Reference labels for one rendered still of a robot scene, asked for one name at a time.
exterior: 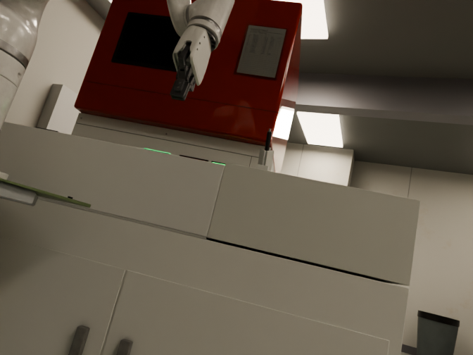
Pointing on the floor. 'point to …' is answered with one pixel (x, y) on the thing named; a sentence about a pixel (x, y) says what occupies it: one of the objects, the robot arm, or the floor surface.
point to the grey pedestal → (17, 194)
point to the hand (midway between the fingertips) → (179, 90)
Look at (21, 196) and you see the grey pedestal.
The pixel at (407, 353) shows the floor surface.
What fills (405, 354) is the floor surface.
